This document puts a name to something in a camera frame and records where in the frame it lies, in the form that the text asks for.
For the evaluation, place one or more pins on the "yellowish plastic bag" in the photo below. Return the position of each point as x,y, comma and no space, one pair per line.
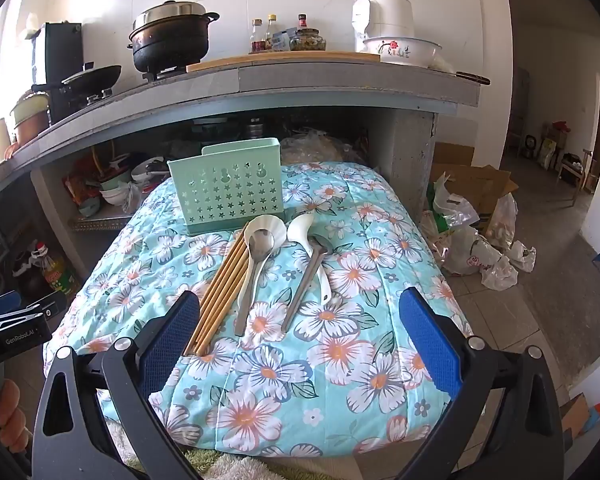
310,147

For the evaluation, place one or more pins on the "cooking oil bottle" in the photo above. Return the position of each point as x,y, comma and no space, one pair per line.
55,272

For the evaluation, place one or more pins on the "clear sauce bottle yellow cap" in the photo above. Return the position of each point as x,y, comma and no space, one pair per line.
271,35

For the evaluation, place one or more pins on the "black wok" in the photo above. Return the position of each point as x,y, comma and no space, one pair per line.
92,76

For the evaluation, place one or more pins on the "bundle of wooden chopsticks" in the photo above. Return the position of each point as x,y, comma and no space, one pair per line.
220,290

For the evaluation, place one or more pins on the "person's left hand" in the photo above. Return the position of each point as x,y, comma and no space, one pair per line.
11,410

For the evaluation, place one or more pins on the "steel pot lid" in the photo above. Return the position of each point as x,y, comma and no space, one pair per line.
170,12

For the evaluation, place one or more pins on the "clear sauce bottle gold cap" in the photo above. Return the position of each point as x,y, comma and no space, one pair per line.
256,37

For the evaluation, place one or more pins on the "gas stove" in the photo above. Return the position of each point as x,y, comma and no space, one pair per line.
75,97

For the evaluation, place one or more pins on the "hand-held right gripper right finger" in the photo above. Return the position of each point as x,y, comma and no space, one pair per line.
430,345

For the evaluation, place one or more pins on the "white floral enamel basin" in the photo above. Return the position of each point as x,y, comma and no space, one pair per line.
402,50

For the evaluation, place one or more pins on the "wooden cutting board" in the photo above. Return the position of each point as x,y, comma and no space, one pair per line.
280,57

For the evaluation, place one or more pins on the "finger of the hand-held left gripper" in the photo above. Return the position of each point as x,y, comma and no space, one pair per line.
0,304
47,305

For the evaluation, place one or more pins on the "heap of plastic bags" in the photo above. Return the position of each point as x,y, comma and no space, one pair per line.
475,250

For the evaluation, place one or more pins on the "wooden chair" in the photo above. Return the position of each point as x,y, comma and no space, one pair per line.
577,170

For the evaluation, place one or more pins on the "blue packet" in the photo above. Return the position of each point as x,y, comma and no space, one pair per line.
282,41

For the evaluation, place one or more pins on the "black cooking pot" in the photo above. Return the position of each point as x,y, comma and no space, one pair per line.
172,47

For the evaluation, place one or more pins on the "green star-holed utensil holder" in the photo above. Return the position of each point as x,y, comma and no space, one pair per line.
220,190

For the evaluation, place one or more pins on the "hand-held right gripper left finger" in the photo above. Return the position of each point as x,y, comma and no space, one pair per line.
170,345

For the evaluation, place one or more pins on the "white plastic soup spoon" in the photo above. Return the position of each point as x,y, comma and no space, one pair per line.
275,225
300,230

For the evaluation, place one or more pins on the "cardboard box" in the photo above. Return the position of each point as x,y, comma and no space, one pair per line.
475,185

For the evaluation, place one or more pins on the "black box appliance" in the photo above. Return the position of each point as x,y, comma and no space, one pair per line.
60,52

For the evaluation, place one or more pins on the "cream and brown enamel pot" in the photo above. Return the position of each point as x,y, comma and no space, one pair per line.
30,120

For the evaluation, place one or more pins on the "metal spoon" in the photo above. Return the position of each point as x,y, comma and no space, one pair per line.
261,245
305,285

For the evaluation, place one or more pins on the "glass jar of pickles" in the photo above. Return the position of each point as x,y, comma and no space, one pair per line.
307,41

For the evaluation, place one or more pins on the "pile of bowls and plates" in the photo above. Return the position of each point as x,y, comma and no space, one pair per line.
115,187

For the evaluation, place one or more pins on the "floral turquoise blanket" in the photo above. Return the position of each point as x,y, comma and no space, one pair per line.
330,370

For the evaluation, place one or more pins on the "concrete kitchen counter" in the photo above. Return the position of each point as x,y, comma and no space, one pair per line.
305,87

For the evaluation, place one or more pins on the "white electric kettle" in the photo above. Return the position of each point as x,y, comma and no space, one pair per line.
380,15

